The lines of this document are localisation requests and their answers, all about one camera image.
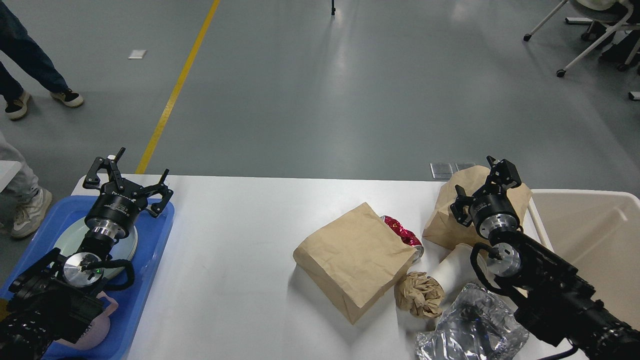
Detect green plate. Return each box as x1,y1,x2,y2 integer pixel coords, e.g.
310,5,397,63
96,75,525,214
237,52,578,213
53,218,138,261

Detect blue plastic tray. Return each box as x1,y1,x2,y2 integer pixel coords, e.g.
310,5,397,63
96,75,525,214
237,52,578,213
1,195,175,360

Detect white office chair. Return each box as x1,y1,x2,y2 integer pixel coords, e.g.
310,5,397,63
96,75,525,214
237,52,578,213
523,0,639,78

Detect silver floor socket plates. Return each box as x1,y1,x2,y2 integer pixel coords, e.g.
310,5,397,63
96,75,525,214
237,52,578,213
430,162,477,180

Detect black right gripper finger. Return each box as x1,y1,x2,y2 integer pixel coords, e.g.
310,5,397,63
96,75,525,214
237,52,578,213
480,155,522,196
449,184,474,227

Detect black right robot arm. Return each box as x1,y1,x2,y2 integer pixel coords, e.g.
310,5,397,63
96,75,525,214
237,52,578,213
450,156,640,360

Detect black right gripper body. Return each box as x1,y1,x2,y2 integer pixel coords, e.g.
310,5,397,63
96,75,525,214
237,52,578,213
468,194,521,240

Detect beige plastic bin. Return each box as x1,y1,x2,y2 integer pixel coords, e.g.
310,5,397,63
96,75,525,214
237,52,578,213
531,189,640,329

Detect person in white clothes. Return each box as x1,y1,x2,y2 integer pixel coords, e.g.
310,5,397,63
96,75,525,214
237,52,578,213
0,133,53,239

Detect pink plate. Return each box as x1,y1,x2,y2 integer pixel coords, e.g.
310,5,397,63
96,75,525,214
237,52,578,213
103,226,138,280

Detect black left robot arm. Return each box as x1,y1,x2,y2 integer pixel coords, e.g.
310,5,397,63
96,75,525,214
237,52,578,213
1,147,174,360

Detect white paper cup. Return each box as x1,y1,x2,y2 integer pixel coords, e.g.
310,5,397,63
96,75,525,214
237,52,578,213
430,243,480,296

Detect crumpled brown paper ball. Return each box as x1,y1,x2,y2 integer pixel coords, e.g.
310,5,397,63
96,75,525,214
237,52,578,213
394,271,445,319

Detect white side table corner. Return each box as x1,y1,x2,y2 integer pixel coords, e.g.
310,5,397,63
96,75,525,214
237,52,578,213
0,160,22,192

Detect small brown paper bag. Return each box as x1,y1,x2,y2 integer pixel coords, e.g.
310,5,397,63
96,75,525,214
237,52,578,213
422,165,533,249

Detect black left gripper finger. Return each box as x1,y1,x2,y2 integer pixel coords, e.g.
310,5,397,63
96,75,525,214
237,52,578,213
132,168,175,219
82,147,127,197

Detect crushed red can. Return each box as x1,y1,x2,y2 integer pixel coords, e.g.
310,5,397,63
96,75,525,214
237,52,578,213
381,215,425,264

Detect large brown paper bag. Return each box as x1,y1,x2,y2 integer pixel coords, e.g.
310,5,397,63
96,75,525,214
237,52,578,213
292,202,416,324

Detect pink mug dark inside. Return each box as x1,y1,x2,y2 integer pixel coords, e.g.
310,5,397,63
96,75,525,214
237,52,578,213
54,291,119,351

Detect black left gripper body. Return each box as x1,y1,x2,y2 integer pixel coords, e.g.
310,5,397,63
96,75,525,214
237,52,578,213
84,193,148,240

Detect crumpled clear plastic bag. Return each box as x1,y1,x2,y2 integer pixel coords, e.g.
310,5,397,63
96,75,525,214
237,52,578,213
415,283,530,360

